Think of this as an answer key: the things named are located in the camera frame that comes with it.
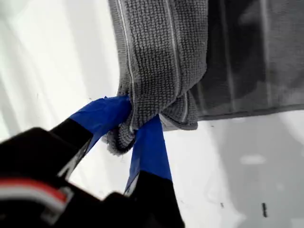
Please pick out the grey striped towel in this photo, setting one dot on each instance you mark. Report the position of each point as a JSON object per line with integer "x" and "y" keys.
{"x": 166, "y": 59}

